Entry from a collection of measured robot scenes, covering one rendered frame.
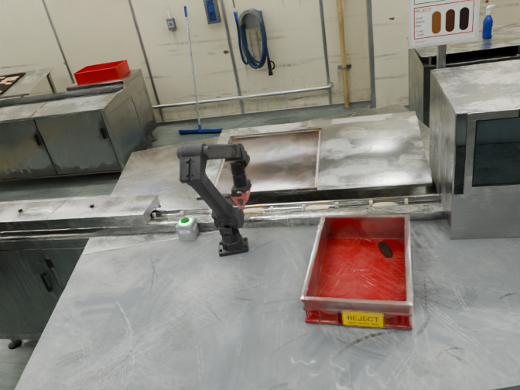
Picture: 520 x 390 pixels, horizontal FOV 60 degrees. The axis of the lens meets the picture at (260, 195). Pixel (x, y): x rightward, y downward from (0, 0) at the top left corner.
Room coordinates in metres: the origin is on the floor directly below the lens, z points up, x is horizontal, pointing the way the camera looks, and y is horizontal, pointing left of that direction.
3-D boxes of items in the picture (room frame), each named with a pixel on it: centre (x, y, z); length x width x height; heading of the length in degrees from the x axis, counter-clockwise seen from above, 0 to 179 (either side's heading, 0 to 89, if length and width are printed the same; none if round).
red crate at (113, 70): (5.27, 1.48, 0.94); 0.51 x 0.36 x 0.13; 79
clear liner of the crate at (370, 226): (1.19, -0.29, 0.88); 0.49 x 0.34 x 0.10; 160
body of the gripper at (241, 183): (1.71, 0.07, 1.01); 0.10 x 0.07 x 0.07; 165
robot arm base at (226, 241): (1.51, 0.14, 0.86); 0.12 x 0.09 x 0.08; 88
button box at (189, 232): (1.66, 0.33, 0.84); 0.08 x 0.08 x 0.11; 75
